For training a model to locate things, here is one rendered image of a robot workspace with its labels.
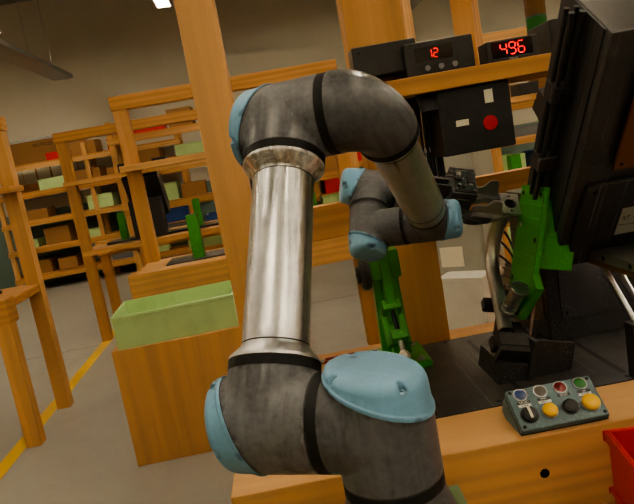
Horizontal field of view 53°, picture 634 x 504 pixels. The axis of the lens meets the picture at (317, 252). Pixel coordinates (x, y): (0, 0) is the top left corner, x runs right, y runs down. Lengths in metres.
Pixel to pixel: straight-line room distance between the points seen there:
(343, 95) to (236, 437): 0.45
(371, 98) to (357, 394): 0.40
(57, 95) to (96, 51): 0.98
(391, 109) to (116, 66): 10.70
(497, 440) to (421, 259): 0.63
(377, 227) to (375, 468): 0.61
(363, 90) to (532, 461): 0.66
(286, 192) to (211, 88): 0.77
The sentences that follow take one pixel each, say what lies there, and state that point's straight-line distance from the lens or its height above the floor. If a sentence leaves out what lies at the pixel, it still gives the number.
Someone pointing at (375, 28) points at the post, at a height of 1.68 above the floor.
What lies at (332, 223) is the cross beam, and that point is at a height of 1.22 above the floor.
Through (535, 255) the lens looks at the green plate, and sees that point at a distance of 1.30.
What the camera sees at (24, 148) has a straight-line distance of 11.78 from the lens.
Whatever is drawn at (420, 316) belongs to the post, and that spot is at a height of 0.96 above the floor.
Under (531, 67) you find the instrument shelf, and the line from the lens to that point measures 1.57.
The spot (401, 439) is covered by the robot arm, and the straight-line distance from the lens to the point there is 0.69.
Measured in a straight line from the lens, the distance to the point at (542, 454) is 1.15.
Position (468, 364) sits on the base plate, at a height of 0.90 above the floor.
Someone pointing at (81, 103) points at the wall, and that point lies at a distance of 11.57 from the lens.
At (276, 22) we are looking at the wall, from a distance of 11.42.
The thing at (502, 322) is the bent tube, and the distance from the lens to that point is 1.36.
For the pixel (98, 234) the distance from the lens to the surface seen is 10.87.
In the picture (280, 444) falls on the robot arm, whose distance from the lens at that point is 0.73.
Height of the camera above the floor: 1.42
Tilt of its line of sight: 9 degrees down
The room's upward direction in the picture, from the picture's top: 10 degrees counter-clockwise
